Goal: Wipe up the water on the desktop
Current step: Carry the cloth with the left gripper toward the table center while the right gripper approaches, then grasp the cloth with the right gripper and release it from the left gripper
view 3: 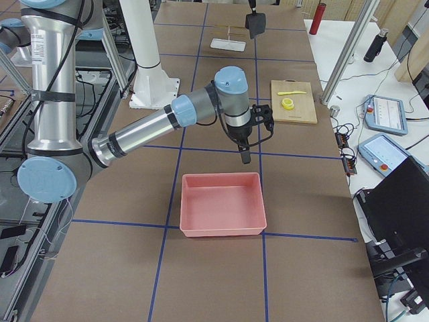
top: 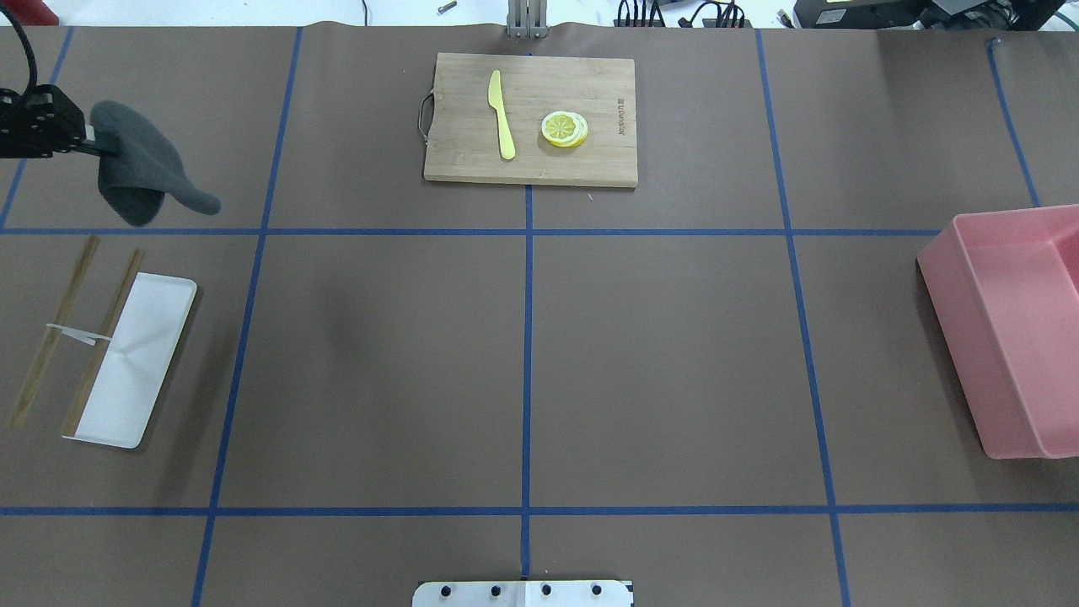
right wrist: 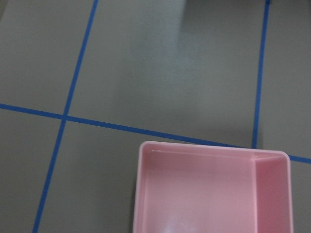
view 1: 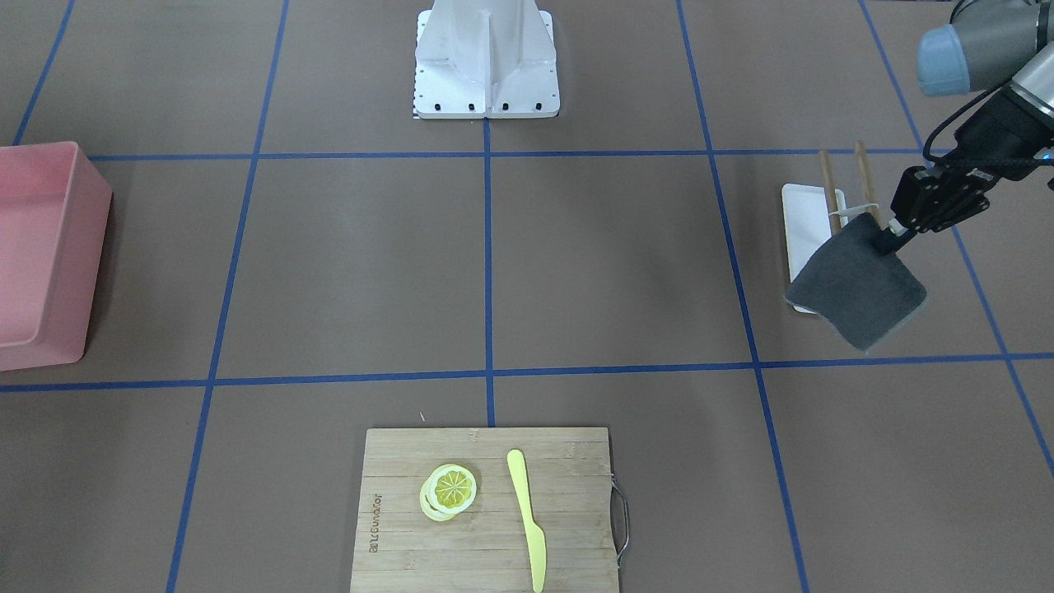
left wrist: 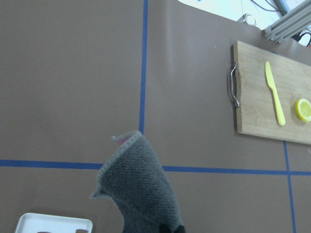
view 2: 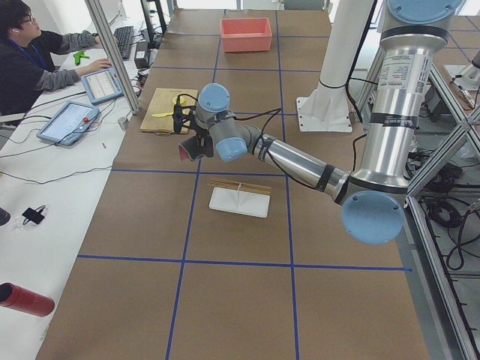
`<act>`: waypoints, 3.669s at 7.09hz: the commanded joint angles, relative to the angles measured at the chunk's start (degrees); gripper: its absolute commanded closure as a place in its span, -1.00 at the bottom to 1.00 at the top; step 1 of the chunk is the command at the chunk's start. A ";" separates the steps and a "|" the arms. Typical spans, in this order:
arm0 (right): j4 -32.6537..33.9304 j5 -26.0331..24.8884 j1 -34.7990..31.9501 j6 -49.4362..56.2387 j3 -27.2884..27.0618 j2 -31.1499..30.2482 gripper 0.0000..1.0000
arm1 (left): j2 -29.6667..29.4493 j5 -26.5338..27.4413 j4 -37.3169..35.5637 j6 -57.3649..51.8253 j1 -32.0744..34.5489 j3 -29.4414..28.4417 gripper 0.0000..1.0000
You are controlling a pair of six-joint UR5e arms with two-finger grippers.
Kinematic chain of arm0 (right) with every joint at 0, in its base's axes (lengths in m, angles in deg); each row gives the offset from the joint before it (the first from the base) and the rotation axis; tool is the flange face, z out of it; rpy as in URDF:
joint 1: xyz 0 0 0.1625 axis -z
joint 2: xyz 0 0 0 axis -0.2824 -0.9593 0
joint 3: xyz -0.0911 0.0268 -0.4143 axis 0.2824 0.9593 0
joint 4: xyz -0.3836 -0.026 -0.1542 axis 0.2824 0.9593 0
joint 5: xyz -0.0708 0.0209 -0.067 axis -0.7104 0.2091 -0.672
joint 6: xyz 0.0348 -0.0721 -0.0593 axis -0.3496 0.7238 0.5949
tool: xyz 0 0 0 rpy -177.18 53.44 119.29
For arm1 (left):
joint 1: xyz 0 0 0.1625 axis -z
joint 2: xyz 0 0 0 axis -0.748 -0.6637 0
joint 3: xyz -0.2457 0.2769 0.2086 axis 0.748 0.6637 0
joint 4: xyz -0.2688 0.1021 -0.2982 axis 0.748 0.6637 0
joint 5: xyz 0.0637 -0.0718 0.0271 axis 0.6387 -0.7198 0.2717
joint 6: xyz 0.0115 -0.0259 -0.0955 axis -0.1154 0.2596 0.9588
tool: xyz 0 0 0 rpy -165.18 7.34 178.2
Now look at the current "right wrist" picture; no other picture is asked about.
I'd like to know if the pink plastic bin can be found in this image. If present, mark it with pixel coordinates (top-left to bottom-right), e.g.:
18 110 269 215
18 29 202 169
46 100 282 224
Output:
133 141 294 233

